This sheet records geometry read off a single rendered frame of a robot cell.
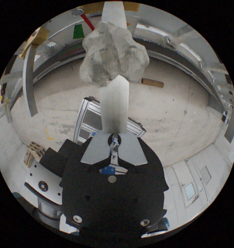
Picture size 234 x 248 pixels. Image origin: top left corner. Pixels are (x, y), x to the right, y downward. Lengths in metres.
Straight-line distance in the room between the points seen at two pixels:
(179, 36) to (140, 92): 0.84
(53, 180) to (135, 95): 1.02
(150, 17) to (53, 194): 0.77
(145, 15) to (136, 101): 0.93
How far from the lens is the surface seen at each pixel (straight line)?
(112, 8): 0.16
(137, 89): 0.97
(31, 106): 0.26
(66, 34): 0.31
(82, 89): 1.04
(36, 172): 0.28
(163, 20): 0.55
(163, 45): 0.35
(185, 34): 0.32
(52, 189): 0.26
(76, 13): 0.22
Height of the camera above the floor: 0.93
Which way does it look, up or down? 60 degrees down
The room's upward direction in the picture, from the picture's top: 178 degrees counter-clockwise
